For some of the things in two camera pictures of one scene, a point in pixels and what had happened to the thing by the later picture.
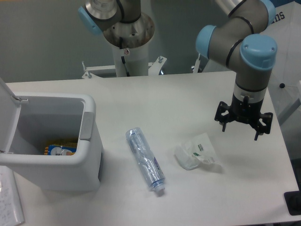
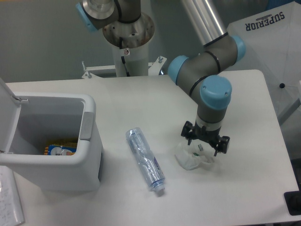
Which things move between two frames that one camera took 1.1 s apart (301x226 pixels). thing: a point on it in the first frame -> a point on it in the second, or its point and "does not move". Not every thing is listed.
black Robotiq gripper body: [245, 110] -> [212, 136]
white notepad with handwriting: [11, 213] does not move
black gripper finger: [267, 118] -> [223, 144]
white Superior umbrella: [284, 83] does not move
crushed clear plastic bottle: [153, 173] does not move
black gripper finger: [223, 119] -> [188, 131]
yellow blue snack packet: [62, 149] does not move
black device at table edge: [293, 199] does not move
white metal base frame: [90, 73] does not move
